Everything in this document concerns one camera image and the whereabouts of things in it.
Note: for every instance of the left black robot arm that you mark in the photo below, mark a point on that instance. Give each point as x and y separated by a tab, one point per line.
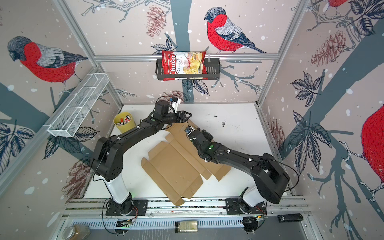
107	161

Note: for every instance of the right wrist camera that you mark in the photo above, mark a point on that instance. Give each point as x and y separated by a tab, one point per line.
189	129

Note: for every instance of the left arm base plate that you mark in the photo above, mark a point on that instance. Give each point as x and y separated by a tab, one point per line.
128	208

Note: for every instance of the black wall basket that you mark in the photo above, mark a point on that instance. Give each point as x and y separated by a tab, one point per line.
212	65

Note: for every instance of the black remote device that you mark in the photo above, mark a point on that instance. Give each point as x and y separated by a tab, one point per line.
290	218

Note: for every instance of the glass jar lying flat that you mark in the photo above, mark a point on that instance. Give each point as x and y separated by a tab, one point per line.
186	227

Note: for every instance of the yellow cup with markers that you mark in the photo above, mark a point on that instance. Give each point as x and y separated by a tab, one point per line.
124	121

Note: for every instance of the brown cardboard box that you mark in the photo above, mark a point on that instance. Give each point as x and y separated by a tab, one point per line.
175	166

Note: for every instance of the white wire mesh shelf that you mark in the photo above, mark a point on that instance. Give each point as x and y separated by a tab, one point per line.
80	103

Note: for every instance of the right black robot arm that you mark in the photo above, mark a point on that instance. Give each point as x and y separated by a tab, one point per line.
270	178

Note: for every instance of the red cassava chips bag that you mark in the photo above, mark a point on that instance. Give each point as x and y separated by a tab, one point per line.
183	63

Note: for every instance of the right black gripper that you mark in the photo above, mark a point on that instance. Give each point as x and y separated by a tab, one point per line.
208	138

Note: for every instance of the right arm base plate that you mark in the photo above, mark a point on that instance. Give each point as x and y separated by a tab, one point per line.
239	207

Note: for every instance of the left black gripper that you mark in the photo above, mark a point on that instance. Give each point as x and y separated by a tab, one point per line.
182	119

